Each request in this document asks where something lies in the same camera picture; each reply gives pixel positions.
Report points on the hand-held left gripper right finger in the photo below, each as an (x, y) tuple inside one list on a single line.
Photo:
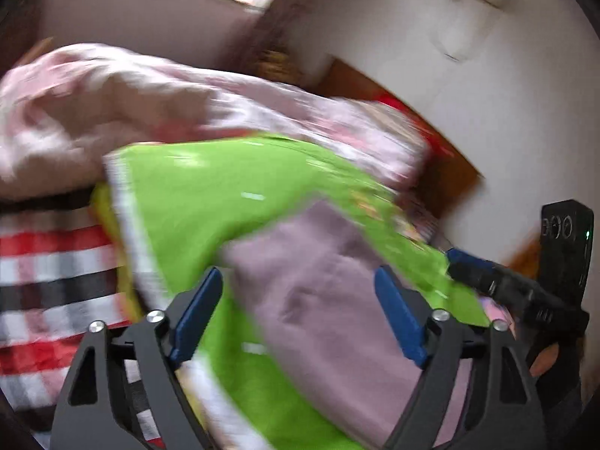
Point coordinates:
[(398, 311)]

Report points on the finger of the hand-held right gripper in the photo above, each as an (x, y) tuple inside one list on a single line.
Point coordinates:
[(483, 286), (473, 260)]

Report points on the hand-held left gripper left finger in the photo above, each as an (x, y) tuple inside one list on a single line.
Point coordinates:
[(199, 311)]

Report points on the mauve fleece pants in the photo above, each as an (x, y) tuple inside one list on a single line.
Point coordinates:
[(328, 300)]

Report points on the person's right forearm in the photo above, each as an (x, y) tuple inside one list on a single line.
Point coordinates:
[(562, 422)]

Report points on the person's right hand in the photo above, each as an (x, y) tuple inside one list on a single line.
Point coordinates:
[(544, 361)]

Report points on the wooden headboard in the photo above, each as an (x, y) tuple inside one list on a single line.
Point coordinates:
[(450, 178)]

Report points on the green printed blanket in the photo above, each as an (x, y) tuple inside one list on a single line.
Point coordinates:
[(197, 187)]

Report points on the red white checkered bed sheet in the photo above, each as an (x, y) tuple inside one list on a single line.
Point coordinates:
[(47, 286)]

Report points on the pink quilt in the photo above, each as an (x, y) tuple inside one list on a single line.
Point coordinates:
[(117, 103)]

